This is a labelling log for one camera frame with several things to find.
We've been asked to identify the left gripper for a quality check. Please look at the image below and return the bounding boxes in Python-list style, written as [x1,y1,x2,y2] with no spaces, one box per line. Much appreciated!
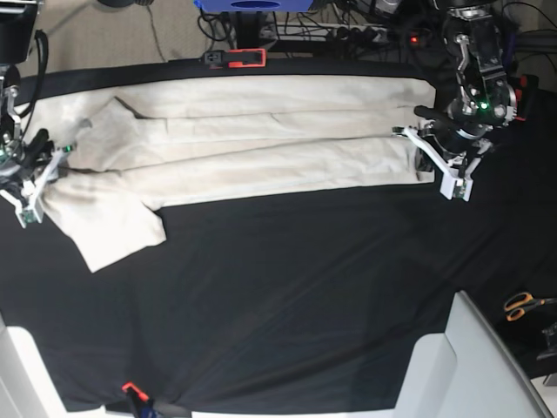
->
[393,120,493,201]

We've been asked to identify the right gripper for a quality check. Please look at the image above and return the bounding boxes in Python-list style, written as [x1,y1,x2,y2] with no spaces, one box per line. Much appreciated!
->
[1,141,77,228]

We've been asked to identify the white T-shirt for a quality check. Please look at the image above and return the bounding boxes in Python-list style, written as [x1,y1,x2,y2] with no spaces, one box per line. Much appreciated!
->
[30,76,435,272]

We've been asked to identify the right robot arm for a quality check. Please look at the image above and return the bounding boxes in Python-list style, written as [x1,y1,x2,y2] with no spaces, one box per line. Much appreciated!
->
[1,1,76,228]

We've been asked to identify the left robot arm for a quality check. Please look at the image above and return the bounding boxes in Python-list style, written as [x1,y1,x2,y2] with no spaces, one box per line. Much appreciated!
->
[393,1,519,201]

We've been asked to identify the black power strip red light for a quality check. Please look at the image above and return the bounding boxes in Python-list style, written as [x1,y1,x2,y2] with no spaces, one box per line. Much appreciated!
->
[387,29,433,48]

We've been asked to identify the orange black clamp right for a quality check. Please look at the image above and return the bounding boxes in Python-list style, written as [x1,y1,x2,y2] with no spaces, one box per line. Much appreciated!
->
[511,74,539,122]

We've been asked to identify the orange black clamp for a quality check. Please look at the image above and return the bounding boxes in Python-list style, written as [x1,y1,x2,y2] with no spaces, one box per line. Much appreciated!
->
[511,74,539,122]
[200,48,267,69]

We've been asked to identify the white power strip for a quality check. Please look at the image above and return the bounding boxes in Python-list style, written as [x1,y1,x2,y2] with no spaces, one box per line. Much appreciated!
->
[258,20,388,43]

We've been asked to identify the black table cloth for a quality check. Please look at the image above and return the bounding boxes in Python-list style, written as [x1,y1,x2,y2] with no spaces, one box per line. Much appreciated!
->
[1,63,556,415]

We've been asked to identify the orange black clamp top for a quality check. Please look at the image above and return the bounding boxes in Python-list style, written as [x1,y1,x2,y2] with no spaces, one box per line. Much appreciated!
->
[200,48,267,69]

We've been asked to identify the orange clamp bottom edge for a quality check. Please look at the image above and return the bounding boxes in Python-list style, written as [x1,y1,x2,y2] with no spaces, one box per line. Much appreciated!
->
[121,381,150,402]

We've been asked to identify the blue box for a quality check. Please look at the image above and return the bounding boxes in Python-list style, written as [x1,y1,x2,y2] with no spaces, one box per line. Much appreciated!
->
[193,0,313,13]

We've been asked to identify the orange handled scissors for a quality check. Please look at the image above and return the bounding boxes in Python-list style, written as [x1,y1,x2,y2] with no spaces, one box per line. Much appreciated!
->
[503,292,556,322]

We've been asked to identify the white frame left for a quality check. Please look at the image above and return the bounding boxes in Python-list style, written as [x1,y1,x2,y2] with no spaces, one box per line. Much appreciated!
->
[1,323,107,418]

